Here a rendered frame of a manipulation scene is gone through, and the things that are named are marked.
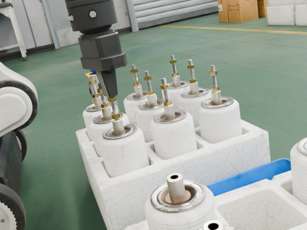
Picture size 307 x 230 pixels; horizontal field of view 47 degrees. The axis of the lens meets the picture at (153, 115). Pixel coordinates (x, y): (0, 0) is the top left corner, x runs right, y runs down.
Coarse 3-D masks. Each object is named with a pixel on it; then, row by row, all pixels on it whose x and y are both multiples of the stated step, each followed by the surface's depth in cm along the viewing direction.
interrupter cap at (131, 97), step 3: (132, 93) 102; (144, 93) 100; (129, 96) 100; (132, 96) 100; (135, 96) 100; (144, 96) 97; (129, 99) 97; (132, 99) 96; (135, 99) 96; (138, 99) 96
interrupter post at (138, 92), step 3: (135, 87) 98; (138, 87) 97; (141, 87) 98; (135, 90) 98; (138, 90) 98; (141, 90) 98; (135, 93) 98; (138, 93) 98; (141, 93) 98; (138, 96) 98; (141, 96) 98
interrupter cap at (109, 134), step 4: (124, 124) 78; (128, 124) 77; (112, 128) 77; (124, 128) 76; (128, 128) 75; (132, 128) 75; (136, 128) 74; (104, 132) 75; (108, 132) 75; (112, 132) 75; (124, 132) 74; (128, 132) 73; (132, 132) 72; (104, 136) 73; (108, 136) 73; (112, 136) 72; (116, 136) 72; (120, 136) 71; (124, 136) 71
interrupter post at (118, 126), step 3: (114, 120) 73; (117, 120) 73; (120, 120) 73; (114, 123) 73; (117, 123) 73; (120, 123) 73; (114, 126) 73; (117, 126) 73; (120, 126) 73; (123, 126) 74; (114, 129) 74; (117, 129) 73; (120, 129) 73; (123, 129) 74; (117, 132) 74; (120, 132) 74; (123, 132) 74
